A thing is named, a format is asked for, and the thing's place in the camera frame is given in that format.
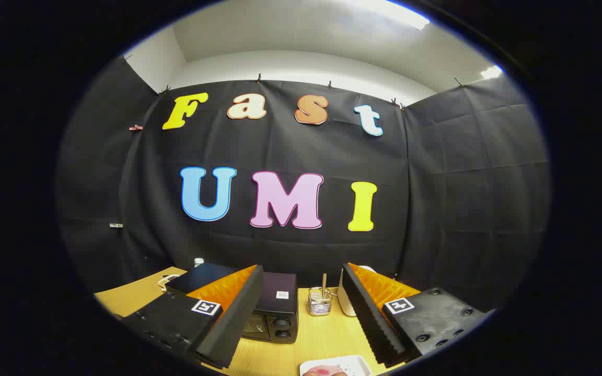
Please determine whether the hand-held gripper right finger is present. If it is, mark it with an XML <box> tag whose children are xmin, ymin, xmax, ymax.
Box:
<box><xmin>342</xmin><ymin>263</ymin><xmax>490</xmax><ymax>366</ymax></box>

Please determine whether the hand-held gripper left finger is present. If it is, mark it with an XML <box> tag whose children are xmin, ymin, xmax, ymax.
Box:
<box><xmin>122</xmin><ymin>264</ymin><xmax>264</xmax><ymax>370</ymax></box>

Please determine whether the black toaster oven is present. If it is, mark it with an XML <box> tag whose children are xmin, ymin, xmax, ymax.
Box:
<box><xmin>164</xmin><ymin>262</ymin><xmax>299</xmax><ymax>344</ymax></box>

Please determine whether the white square plate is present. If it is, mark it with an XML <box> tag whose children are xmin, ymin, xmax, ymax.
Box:
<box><xmin>299</xmin><ymin>355</ymin><xmax>372</xmax><ymax>376</ymax></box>

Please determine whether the white bread toaster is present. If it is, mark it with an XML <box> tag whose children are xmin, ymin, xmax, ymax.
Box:
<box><xmin>338</xmin><ymin>265</ymin><xmax>377</xmax><ymax>318</ymax></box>

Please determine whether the black backdrop cloth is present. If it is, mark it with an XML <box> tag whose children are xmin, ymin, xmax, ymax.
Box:
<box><xmin>56</xmin><ymin>55</ymin><xmax>551</xmax><ymax>314</ymax></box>

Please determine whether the wire mesh utensil holder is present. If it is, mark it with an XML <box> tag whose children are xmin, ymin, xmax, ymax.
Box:
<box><xmin>308</xmin><ymin>287</ymin><xmax>333</xmax><ymax>316</ymax></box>

